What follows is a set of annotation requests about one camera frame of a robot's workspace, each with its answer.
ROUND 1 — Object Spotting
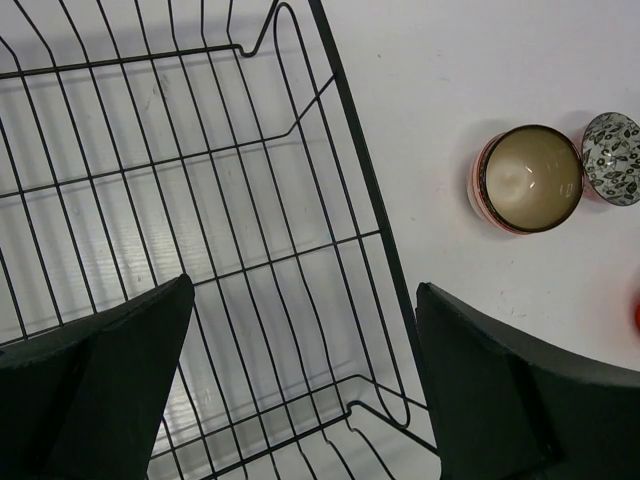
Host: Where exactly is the black wire dish rack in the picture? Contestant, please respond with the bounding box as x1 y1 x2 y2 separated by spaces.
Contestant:
1 1 440 479

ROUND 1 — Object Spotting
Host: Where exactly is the black floral patterned bowl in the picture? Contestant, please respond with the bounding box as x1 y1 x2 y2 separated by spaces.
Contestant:
580 112 639 207

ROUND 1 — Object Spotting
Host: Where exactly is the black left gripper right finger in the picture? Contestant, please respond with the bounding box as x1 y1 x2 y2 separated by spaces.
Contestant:
416 283 639 479

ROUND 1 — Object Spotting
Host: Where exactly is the plain orange bowl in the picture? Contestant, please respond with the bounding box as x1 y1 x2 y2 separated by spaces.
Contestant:
633 301 640 334

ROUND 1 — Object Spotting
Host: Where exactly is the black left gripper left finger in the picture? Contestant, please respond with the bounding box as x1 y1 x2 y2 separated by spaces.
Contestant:
1 274 195 479

